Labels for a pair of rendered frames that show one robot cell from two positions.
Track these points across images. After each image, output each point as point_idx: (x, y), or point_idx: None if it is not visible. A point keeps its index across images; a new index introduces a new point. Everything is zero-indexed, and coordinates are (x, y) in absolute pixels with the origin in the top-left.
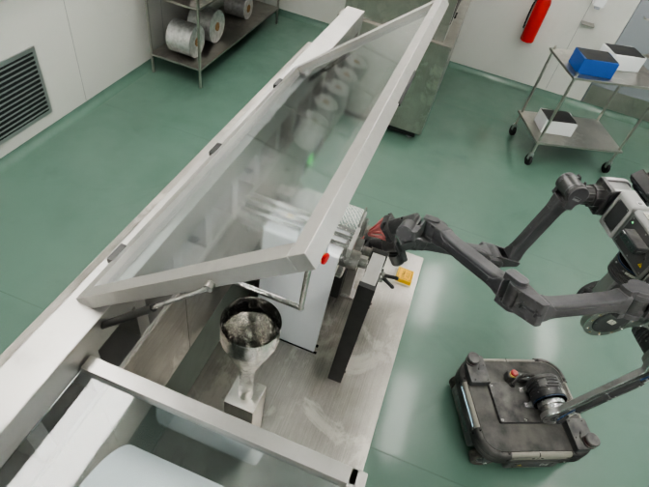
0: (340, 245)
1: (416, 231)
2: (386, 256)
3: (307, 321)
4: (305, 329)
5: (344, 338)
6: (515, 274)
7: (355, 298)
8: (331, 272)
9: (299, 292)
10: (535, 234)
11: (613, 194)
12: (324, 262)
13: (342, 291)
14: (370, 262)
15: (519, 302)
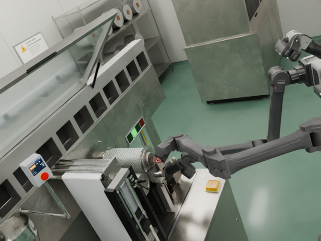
0: (99, 171)
1: (165, 147)
2: (129, 168)
3: (122, 233)
4: (126, 240)
5: (131, 235)
6: (207, 147)
7: (110, 201)
8: (103, 190)
9: (103, 212)
10: (275, 119)
11: (309, 66)
12: (42, 178)
13: (165, 208)
14: (116, 175)
15: (213, 166)
